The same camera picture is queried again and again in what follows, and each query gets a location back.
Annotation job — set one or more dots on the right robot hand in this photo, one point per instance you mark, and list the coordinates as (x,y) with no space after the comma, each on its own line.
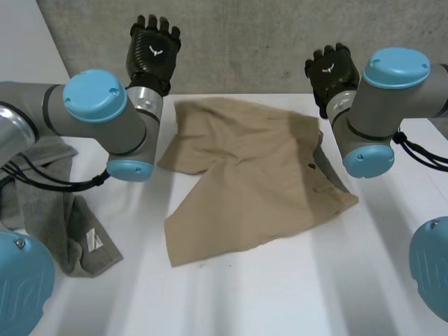
(332,71)

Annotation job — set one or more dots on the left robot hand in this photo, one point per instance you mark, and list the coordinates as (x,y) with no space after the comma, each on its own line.
(153,52)

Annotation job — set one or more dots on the grey towel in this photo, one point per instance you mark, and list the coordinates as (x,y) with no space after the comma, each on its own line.
(52,196)

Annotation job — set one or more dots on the beige shorts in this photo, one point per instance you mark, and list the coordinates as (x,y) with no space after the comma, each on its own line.
(252,171)

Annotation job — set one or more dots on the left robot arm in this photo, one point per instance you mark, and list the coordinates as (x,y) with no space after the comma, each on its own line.
(94,115)

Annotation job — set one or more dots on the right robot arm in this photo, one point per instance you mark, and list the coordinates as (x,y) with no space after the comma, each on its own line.
(381,105)

